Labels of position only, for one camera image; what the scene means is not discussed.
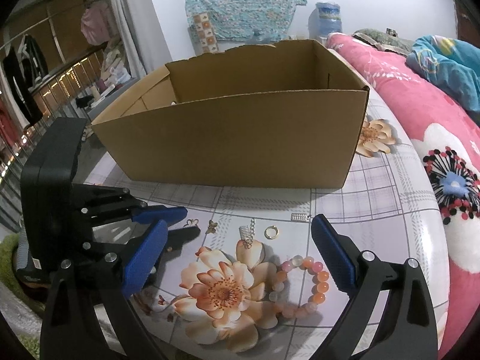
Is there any blue water dispenser bottle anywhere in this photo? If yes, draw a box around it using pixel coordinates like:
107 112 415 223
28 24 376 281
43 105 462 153
308 2 344 40

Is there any brown cardboard box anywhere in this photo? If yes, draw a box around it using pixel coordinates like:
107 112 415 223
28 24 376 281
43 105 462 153
91 39 371 189

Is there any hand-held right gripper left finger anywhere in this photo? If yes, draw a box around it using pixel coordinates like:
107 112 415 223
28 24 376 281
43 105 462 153
39 219 169 360

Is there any teal patterned blanket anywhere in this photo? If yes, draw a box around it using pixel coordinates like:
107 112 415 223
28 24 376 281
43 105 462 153
407 34 480 122

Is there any pink floral blanket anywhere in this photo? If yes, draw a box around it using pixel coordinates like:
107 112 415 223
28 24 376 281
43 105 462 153
324 32 480 360

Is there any pink orange bead bracelet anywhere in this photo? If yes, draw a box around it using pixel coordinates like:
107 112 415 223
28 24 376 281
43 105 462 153
269 255 331 320

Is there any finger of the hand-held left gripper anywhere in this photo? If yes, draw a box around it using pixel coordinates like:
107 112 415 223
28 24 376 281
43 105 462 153
80 222 202 274
70 184 188 230

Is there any teal floral wall cloth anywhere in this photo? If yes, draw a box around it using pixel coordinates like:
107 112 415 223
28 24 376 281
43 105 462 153
184 0 308 42

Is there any green patterned pillow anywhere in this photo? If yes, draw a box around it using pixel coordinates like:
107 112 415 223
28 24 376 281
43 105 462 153
352 28 417 53

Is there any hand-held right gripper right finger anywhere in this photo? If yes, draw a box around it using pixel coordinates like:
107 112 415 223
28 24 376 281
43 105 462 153
310 214 440 360

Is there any red garment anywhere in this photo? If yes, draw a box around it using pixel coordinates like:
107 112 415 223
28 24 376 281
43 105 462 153
0 97 19 147

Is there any floral plaid tablecloth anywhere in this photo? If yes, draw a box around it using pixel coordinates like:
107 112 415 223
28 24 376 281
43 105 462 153
85 95 451 360

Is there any black hanging garment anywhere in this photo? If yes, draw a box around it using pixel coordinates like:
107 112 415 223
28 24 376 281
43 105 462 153
2 35 49 124

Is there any brown wooden door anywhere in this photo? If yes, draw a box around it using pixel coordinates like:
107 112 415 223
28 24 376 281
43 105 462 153
455 0 480 46

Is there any pile of clothes and bags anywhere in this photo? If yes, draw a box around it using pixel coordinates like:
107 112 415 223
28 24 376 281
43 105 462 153
101 41 133 83

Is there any pink hanging garment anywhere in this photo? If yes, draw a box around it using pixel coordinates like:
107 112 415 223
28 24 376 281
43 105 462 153
80 2 113 46

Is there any metal railing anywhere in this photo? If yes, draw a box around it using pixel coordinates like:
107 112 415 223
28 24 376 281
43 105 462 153
0 45 109 229

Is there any silver charm with chain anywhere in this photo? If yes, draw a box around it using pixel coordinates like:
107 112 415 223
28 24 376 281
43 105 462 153
238 218 259 249

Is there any white curtain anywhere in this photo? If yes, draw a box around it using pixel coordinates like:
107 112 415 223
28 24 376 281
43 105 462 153
107 0 169 79

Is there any tile pattern wall poster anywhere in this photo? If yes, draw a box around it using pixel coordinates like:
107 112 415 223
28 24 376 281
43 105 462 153
188 13 219 55

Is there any green shaggy rug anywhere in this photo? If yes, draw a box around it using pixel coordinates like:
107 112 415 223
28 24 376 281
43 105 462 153
0 232 46 319

